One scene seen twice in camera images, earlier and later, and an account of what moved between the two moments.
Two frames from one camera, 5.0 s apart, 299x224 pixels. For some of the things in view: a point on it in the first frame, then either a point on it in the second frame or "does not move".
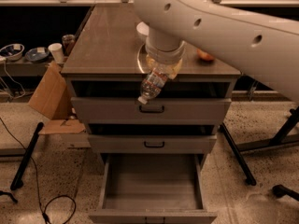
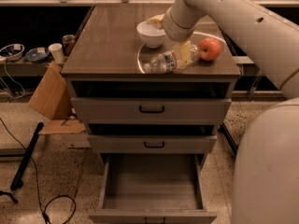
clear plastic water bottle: x=152 y=85 to x=172 y=61
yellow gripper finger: x=152 y=64 to x=156 y=21
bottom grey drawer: x=152 y=189 does not move
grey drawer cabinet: x=175 y=131 does not move
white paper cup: x=56 y=49 does not move
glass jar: x=67 y=41 does not move
